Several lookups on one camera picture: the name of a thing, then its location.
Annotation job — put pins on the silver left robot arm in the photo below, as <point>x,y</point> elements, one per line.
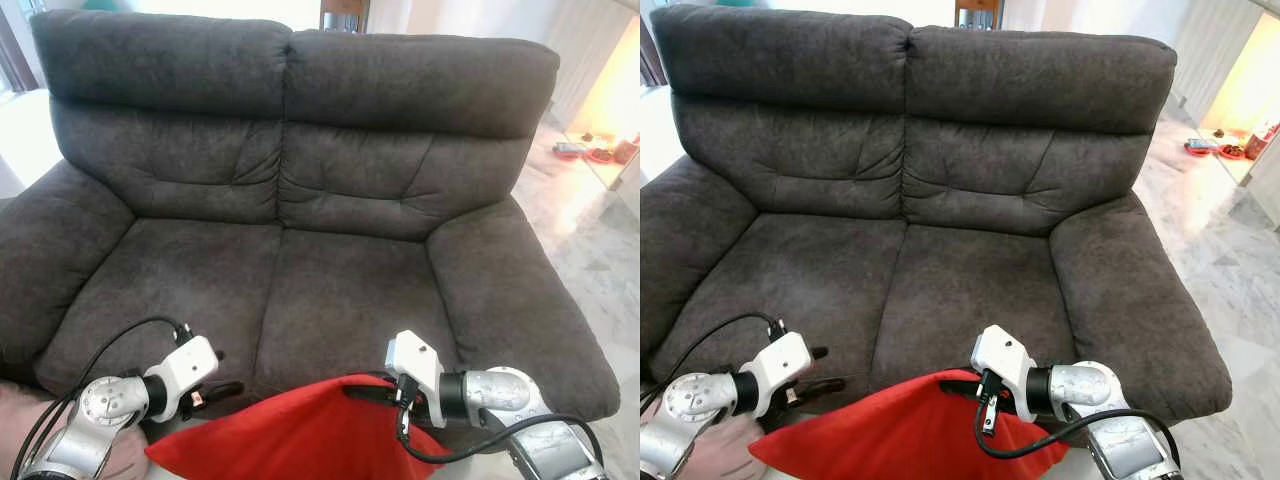
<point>95,420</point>
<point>700,410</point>

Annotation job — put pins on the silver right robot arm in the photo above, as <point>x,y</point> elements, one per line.
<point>1100,410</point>
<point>520,410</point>

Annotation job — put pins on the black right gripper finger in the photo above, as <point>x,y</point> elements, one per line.
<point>362,390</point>
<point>955,386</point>

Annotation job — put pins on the brown curtain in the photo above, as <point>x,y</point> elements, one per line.
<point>15,50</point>
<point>650,55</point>

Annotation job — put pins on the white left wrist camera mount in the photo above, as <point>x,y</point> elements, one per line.
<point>785,362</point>
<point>190,365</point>

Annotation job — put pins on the dark grey two-seat sofa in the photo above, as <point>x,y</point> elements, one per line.
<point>900,250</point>
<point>300,250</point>

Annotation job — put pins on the red pillow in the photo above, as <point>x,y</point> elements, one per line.
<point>900,435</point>
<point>290,440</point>

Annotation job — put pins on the brown wooden chair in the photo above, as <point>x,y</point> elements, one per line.
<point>978,10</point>
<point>345,12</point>

